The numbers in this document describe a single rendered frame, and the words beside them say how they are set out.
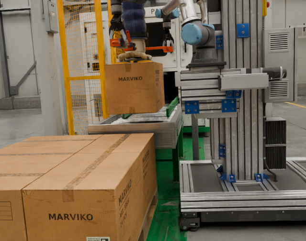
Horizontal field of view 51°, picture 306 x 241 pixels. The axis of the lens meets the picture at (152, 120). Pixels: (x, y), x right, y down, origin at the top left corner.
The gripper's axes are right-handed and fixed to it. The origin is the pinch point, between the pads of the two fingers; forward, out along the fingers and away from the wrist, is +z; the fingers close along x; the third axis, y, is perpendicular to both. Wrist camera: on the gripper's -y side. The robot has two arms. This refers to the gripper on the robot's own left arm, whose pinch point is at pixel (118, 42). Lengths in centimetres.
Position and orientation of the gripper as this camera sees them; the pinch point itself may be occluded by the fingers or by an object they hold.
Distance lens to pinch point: 225.5
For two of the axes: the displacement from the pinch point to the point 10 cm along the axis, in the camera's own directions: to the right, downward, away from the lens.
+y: 1.5, -1.5, 9.8
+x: -9.9, 0.3, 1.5
